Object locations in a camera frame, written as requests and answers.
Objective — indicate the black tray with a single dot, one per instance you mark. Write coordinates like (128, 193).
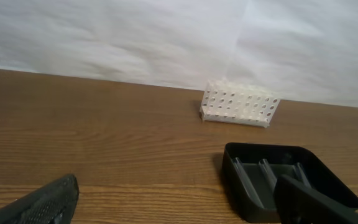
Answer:
(250, 205)

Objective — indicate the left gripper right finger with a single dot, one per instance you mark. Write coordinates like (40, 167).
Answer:
(309, 205)

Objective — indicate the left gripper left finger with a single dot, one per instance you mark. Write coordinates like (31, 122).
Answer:
(42, 205)

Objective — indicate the white test tube rack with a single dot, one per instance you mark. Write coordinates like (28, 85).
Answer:
(239, 104)

